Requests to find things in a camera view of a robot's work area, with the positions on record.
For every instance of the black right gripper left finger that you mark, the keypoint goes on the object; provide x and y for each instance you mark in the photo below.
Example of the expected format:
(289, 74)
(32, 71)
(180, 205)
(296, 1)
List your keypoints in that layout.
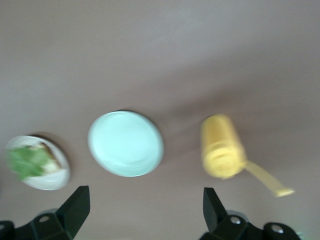
(65, 220)

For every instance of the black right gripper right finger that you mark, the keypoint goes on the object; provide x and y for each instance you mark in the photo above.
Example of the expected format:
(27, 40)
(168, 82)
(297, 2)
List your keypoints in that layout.
(225, 227)

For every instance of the toasted bread slice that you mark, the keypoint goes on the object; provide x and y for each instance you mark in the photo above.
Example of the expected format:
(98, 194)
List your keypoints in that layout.
(53, 162)

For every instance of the green lettuce leaf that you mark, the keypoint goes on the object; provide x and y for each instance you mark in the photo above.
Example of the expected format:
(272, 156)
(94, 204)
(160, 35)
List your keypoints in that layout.
(25, 162)

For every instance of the yellow squeeze bottle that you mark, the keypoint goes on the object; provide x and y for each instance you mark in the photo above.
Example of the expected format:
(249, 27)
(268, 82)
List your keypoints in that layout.
(220, 140)

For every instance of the beige plate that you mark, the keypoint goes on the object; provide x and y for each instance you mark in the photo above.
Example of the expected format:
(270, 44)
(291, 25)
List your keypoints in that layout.
(47, 181)

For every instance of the green plate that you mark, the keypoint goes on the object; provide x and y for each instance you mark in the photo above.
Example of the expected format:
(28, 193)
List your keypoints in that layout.
(125, 143)

